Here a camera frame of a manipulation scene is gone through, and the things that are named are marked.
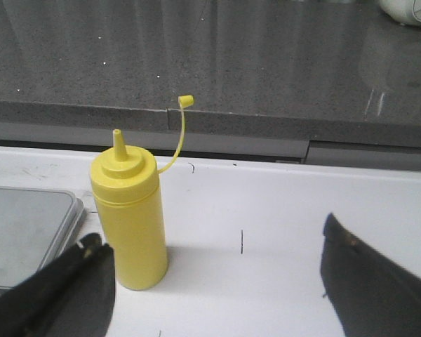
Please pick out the grey digital kitchen scale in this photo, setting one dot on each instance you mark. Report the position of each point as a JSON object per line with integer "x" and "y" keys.
{"x": 36, "y": 226}

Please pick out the yellow squeeze bottle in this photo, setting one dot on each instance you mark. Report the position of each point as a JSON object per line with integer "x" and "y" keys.
{"x": 125, "y": 182}

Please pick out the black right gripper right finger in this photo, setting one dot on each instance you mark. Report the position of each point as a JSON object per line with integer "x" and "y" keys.
{"x": 371, "y": 294}

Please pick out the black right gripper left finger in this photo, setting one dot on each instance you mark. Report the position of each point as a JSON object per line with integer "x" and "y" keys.
{"x": 72, "y": 296}

